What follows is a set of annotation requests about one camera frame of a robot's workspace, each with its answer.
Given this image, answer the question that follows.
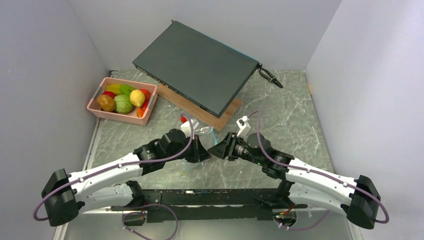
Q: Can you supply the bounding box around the black cable connector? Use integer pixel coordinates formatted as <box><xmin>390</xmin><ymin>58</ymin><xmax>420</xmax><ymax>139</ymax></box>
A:
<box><xmin>258</xmin><ymin>68</ymin><xmax>284</xmax><ymax>89</ymax></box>

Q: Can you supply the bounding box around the wooden board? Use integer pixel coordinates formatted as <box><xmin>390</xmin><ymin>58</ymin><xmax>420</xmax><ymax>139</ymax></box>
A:
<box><xmin>157</xmin><ymin>84</ymin><xmax>242</xmax><ymax>131</ymax></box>

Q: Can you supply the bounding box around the clear zip top bag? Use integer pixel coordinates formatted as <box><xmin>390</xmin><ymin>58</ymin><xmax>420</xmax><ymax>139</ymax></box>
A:
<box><xmin>180</xmin><ymin>126</ymin><xmax>220</xmax><ymax>177</ymax></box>

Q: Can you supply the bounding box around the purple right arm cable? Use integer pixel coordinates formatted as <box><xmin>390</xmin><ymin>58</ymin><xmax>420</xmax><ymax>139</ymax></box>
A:
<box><xmin>248</xmin><ymin>110</ymin><xmax>390</xmax><ymax>232</ymax></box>

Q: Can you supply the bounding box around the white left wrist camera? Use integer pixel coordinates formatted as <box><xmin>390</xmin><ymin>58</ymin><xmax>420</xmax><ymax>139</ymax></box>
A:
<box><xmin>180</xmin><ymin>115</ymin><xmax>199</xmax><ymax>137</ymax></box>

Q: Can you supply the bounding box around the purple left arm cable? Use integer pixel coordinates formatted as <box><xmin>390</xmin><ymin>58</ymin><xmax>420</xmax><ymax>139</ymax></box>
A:
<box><xmin>33</xmin><ymin>114</ymin><xmax>195</xmax><ymax>240</ymax></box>

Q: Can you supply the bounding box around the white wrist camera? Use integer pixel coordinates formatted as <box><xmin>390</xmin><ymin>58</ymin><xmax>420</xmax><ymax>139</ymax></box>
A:
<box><xmin>236</xmin><ymin>115</ymin><xmax>251</xmax><ymax>138</ymax></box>
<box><xmin>180</xmin><ymin>115</ymin><xmax>199</xmax><ymax>137</ymax></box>

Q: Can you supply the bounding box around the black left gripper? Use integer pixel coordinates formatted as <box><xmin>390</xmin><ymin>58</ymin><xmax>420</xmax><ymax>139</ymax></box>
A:
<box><xmin>165</xmin><ymin>134</ymin><xmax>212</xmax><ymax>164</ymax></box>

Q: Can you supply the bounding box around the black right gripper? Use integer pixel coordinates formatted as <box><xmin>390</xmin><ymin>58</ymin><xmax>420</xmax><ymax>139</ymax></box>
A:
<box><xmin>207</xmin><ymin>131</ymin><xmax>264</xmax><ymax>166</ymax></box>

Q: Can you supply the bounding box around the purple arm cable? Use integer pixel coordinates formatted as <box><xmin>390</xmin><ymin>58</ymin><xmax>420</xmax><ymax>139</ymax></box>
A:
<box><xmin>33</xmin><ymin>114</ymin><xmax>195</xmax><ymax>240</ymax></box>
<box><xmin>248</xmin><ymin>110</ymin><xmax>390</xmax><ymax>232</ymax></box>

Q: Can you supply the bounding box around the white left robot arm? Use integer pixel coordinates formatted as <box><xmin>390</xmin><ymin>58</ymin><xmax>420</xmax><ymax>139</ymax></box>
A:
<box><xmin>41</xmin><ymin>128</ymin><xmax>211</xmax><ymax>227</ymax></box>

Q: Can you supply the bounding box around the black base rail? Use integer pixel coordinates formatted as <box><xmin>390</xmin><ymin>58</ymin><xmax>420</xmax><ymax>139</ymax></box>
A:
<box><xmin>111</xmin><ymin>188</ymin><xmax>293</xmax><ymax>223</ymax></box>

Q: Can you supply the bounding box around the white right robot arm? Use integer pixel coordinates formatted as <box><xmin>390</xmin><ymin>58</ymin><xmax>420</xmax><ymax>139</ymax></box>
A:
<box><xmin>208</xmin><ymin>132</ymin><xmax>381</xmax><ymax>230</ymax></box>

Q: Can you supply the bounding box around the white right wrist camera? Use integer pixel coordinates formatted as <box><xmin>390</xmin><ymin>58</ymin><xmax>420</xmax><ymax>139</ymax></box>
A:
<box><xmin>236</xmin><ymin>115</ymin><xmax>251</xmax><ymax>138</ymax></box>

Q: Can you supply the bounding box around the red tomato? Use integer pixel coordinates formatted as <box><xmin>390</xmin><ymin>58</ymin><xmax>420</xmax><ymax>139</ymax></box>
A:
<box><xmin>140</xmin><ymin>88</ymin><xmax>152</xmax><ymax>102</ymax></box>

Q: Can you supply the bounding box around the red apple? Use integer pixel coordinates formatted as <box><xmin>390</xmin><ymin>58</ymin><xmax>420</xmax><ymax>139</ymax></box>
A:
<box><xmin>102</xmin><ymin>91</ymin><xmax>116</xmax><ymax>99</ymax></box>

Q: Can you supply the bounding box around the yellow lemon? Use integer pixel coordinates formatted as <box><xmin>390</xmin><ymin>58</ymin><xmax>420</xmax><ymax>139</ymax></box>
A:
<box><xmin>129</xmin><ymin>89</ymin><xmax>146</xmax><ymax>107</ymax></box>

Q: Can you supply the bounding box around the green cabbage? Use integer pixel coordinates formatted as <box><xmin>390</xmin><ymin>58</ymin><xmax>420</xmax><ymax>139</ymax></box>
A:
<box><xmin>114</xmin><ymin>94</ymin><xmax>134</xmax><ymax>115</ymax></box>

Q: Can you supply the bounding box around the pink plastic basket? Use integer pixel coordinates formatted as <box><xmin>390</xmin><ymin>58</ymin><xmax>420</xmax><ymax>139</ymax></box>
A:
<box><xmin>86</xmin><ymin>77</ymin><xmax>158</xmax><ymax>126</ymax></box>

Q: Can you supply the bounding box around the brown potato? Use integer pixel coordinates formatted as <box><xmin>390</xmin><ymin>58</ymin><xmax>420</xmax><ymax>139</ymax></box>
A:
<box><xmin>96</xmin><ymin>94</ymin><xmax>116</xmax><ymax>112</ymax></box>

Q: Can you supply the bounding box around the green star fruit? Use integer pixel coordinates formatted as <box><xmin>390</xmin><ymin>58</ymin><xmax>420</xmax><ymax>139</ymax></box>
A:
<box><xmin>119</xmin><ymin>84</ymin><xmax>135</xmax><ymax>96</ymax></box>

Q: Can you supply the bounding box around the dark grey network switch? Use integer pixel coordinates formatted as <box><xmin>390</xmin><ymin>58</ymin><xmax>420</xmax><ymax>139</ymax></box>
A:
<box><xmin>132</xmin><ymin>20</ymin><xmax>260</xmax><ymax>118</ymax></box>

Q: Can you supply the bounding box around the orange red pepper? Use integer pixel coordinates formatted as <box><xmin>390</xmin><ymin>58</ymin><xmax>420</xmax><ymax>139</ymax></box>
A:
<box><xmin>136</xmin><ymin>100</ymin><xmax>149</xmax><ymax>118</ymax></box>

